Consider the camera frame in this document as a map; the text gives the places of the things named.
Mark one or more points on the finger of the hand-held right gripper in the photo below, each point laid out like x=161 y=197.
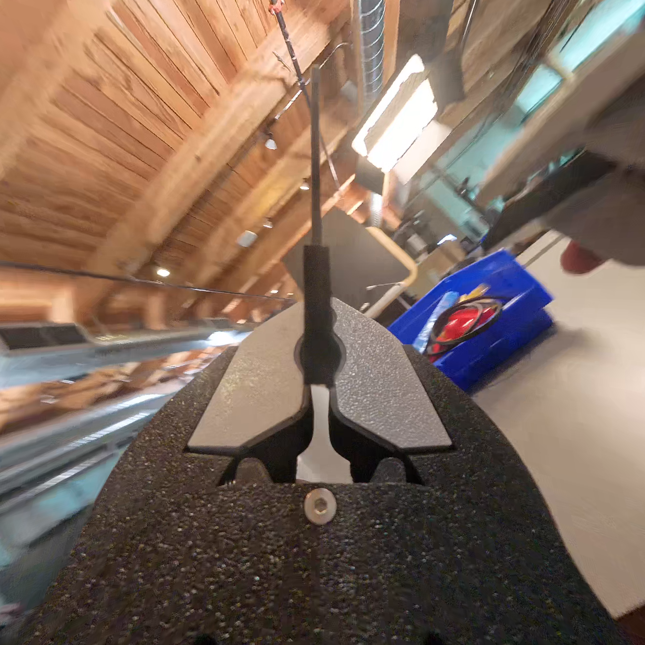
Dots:
x=604 y=226

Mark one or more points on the metal ceiling rod red tag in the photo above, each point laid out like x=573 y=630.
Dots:
x=290 y=48

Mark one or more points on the person's right hand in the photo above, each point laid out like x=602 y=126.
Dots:
x=579 y=259

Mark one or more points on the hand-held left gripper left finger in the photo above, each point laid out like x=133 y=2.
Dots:
x=257 y=393

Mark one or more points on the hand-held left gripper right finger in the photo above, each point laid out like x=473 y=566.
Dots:
x=388 y=393

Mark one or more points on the black board wooden frame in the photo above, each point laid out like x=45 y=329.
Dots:
x=352 y=252

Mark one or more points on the white ceiling access point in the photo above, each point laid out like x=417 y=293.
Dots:
x=247 y=239

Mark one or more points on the silver duct with vent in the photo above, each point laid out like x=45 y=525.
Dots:
x=370 y=50

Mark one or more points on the ceiling track spotlight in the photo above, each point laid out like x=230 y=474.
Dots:
x=270 y=142

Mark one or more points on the blue plastic bin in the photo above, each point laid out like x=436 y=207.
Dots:
x=504 y=342

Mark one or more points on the thin black ceiling rod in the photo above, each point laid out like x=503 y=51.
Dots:
x=126 y=278

